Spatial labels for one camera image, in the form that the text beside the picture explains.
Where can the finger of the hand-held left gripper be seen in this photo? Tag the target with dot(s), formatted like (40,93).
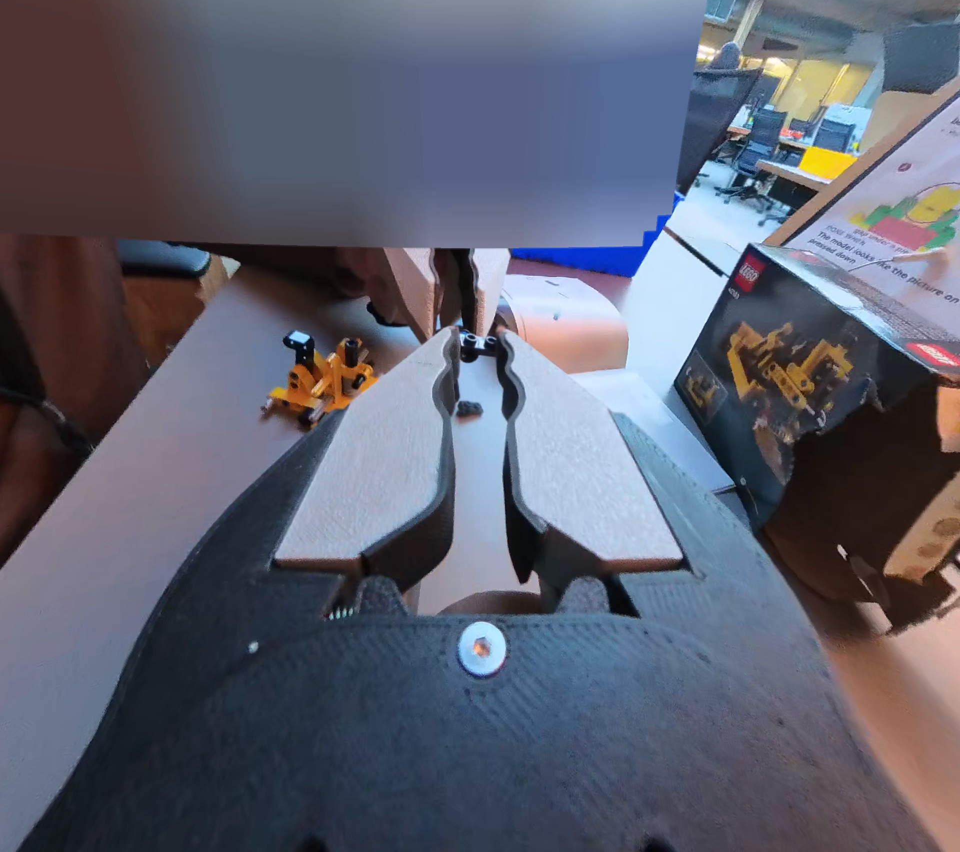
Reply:
(491,282)
(412,289)

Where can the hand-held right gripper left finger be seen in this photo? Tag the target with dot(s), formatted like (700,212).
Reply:
(375,469)

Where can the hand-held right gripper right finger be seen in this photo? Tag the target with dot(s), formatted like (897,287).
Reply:
(585,484)

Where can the small black lego connector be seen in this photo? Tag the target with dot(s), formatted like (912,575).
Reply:
(480,344)

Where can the yellow lego assembly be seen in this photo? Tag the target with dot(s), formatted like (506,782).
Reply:
(322,379)

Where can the tiny black lego piece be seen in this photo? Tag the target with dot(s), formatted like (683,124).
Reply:
(469,408)

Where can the black lego set box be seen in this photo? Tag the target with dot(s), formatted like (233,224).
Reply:
(787,357)

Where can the white instruction booklet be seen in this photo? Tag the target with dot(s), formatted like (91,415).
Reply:
(570,334)

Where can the blue plastic bin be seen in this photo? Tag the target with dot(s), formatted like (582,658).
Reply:
(585,261)

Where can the grey chair armrest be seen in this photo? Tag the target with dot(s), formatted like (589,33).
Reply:
(161,259)

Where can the black office chair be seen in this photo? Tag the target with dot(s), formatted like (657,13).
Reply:
(757,150)
(832,135)

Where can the wooden office desk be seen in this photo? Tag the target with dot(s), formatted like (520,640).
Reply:
(795,175)

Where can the yellow box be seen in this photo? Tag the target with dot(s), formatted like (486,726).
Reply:
(825,161)

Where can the person's brown clothing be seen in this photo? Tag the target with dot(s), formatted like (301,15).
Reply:
(45,327)

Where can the printed instruction poster board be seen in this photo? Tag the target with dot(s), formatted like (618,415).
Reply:
(885,214)

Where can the dark panel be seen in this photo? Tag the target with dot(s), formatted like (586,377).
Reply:
(922,56)

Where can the brown wooden chair frame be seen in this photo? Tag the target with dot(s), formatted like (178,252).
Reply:
(161,319)

